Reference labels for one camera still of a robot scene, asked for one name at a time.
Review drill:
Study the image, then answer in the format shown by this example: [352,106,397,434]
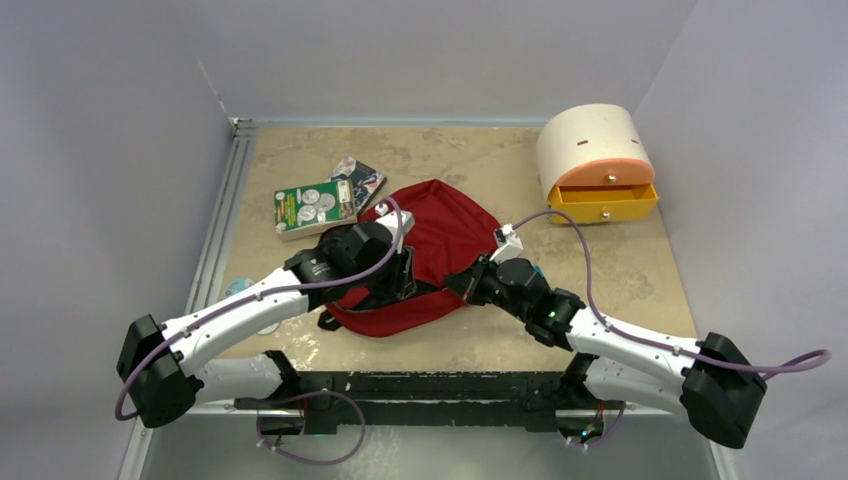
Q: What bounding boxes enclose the floral dark cover book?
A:
[328,156,387,214]

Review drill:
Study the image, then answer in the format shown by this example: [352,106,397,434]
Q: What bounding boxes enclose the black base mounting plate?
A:
[234,371,621,435]

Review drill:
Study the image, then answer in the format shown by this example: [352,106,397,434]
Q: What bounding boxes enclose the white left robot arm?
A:
[114,211,414,428]

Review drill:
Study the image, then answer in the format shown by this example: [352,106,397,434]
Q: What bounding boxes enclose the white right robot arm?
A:
[444,257,767,449]

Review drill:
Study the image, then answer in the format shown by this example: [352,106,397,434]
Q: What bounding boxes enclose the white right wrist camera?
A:
[490,224,524,264]

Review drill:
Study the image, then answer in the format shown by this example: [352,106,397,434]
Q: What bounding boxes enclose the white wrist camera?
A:
[490,224,524,264]
[374,198,415,251]

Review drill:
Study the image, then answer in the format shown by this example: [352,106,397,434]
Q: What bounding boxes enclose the cream rounded drawer cabinet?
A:
[535,103,656,200]

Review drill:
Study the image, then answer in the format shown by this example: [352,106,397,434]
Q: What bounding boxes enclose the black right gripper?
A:
[444,252,530,322]

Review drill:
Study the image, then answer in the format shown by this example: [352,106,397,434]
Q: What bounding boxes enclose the white blue oval case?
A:
[223,276,282,336]

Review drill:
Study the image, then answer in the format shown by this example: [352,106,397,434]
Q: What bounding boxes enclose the orange upper drawer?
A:
[537,157,655,198]

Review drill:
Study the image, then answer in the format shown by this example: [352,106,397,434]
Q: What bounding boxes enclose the green activity book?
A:
[273,180,357,240]

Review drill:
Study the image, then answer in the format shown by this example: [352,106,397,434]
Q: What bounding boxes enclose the red student backpack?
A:
[318,180,501,338]

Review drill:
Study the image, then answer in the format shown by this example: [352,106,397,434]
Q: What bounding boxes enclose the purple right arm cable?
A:
[513,210,832,450]

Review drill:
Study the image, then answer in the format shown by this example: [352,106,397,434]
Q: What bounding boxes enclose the aluminium frame rails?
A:
[118,121,738,479]

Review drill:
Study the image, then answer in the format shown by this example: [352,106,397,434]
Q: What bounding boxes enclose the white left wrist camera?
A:
[374,198,415,251]

